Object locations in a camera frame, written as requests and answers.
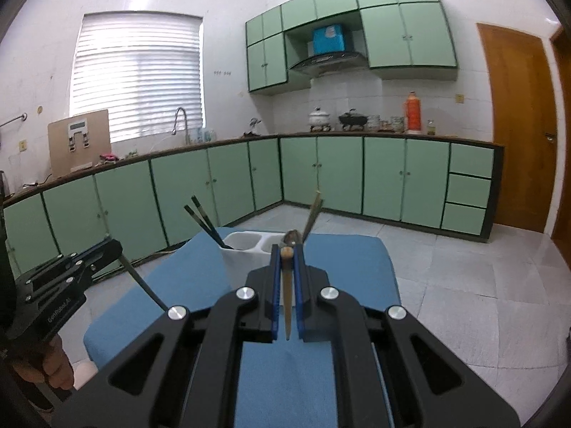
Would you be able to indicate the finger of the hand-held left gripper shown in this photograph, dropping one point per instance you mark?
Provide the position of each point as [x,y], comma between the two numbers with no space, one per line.
[67,283]
[89,252]

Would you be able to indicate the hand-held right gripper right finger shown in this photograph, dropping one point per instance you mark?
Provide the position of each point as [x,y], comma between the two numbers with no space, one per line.
[300,285]

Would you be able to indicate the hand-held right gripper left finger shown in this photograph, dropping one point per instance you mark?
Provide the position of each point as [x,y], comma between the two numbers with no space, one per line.
[276,285]

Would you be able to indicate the wooden chopstick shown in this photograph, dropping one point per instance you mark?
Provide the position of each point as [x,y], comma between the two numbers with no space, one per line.
[316,200]
[288,294]

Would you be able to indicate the white plastic utensil holder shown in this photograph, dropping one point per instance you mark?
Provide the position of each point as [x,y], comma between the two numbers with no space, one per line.
[241,267]

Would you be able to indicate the metal spoon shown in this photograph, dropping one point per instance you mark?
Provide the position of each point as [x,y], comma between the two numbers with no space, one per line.
[293,236]

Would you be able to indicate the person's left hand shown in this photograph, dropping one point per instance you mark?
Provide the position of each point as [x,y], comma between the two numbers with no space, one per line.
[60,365]

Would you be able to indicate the blue tablecloth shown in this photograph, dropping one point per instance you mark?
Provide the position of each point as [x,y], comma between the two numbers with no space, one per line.
[348,267]

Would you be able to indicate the pink cloth item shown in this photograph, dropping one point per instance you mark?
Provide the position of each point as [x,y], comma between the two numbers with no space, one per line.
[109,157]

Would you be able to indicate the cardboard box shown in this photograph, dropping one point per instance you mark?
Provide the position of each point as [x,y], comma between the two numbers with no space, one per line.
[60,151]

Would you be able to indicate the metal kettle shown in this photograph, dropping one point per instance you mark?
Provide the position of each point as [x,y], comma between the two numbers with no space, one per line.
[5,183]

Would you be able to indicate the green lower kitchen cabinets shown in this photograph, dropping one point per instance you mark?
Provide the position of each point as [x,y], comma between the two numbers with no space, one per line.
[339,174]

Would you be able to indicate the green kitchen cabinets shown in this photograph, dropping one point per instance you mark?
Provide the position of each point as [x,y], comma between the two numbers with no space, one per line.
[339,174]
[388,31]

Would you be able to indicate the metal kitchen faucet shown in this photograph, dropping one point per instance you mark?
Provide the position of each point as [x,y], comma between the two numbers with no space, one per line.
[188,131]

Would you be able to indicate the small dark ornament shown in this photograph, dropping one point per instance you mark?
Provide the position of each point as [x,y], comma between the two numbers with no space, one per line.
[253,127]

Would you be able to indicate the white cooking pot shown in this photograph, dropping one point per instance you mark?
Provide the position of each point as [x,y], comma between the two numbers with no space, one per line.
[319,119]

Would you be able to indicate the black wok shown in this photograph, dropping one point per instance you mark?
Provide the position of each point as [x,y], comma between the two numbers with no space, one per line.
[352,120]

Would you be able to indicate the glass container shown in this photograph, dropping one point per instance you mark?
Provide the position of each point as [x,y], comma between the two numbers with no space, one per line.
[374,123]

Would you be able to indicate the white window blind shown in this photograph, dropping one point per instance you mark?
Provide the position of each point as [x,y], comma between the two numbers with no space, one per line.
[138,80]

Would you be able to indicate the orange thermos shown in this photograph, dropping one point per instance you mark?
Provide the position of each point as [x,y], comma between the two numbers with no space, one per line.
[412,116]

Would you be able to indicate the small glass jar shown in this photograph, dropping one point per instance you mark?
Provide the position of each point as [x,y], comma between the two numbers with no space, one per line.
[430,128]

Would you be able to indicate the black range hood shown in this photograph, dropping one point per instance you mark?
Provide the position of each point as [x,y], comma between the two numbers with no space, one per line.
[328,60]

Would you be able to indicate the blue box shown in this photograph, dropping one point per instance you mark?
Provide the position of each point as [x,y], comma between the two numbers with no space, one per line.
[328,40]

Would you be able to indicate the wooden door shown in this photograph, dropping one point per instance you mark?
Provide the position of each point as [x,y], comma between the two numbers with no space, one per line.
[517,133]
[564,165]

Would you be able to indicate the green upper kitchen cabinets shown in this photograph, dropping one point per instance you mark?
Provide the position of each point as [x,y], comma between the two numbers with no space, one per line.
[388,31]

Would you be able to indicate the metal towel rail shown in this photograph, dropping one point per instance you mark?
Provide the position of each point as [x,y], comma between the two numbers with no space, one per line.
[13,121]

